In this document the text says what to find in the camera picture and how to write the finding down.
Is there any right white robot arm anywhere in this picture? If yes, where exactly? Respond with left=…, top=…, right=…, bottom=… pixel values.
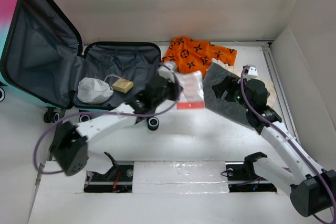
left=212, top=77, right=335, bottom=217

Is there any grey plush blanket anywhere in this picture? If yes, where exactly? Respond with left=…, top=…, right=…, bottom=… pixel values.
left=203, top=63, right=267, bottom=131

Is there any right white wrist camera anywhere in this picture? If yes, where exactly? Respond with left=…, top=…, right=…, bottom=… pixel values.
left=243, top=65, right=258, bottom=79

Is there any yellow small box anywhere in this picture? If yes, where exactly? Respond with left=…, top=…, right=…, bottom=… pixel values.
left=112, top=78, right=134, bottom=93

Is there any aluminium frame rail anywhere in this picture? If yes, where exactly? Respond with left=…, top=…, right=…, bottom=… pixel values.
left=262, top=40, right=320, bottom=167

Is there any clear red zip bag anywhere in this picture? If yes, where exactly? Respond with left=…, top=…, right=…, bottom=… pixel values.
left=176, top=71, right=205, bottom=110

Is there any white face mask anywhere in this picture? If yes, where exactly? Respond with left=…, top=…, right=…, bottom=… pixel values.
left=77, top=74, right=120, bottom=105

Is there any white foam cover plate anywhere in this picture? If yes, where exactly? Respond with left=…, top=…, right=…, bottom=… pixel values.
left=132, top=161, right=229, bottom=195

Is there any orange patterned plush blanket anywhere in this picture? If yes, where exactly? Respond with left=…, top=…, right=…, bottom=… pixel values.
left=161, top=36, right=237, bottom=76

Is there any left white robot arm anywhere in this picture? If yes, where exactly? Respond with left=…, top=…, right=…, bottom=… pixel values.
left=50, top=76, right=183, bottom=180

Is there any teal pink suitcase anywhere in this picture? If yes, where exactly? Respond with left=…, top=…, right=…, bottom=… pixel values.
left=1, top=0, right=161, bottom=123

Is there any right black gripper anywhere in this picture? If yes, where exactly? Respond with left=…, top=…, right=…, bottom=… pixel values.
left=211, top=75, right=252, bottom=112

